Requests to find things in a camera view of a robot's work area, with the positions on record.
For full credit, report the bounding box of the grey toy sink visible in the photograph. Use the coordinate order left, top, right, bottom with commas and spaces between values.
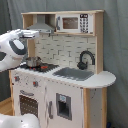
53, 67, 93, 81

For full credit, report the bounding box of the grey cupboard door handle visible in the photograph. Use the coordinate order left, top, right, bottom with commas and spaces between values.
48, 101, 53, 119

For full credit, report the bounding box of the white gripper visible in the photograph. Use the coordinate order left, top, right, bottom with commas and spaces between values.
20, 30, 39, 38

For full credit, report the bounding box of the black toy stovetop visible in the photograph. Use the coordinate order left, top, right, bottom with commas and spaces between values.
21, 63, 57, 73

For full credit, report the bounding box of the red right stove knob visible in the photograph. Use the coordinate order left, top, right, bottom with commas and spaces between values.
33, 81, 38, 87

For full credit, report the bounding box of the white toy microwave door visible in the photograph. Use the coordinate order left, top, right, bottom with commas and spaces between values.
56, 14, 80, 33

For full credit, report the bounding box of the grey range hood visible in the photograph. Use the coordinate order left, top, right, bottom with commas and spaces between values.
28, 15, 54, 34

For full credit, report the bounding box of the red left stove knob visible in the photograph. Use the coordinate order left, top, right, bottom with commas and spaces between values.
14, 76, 20, 81

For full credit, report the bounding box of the red stove knob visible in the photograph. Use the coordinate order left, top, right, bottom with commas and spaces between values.
33, 81, 38, 87
14, 76, 20, 81

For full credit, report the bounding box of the black toy faucet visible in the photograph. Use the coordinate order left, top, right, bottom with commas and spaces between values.
77, 50, 95, 70

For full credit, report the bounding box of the silver toy pot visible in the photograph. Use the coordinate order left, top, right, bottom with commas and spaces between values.
26, 57, 41, 67

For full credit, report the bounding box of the toy oven door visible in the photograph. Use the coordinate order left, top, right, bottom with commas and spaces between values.
18, 89, 41, 124

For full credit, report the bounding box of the wooden toy kitchen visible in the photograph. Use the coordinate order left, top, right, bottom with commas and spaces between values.
10, 10, 116, 128

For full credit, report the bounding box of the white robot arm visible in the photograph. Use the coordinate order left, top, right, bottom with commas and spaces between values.
0, 29, 41, 128

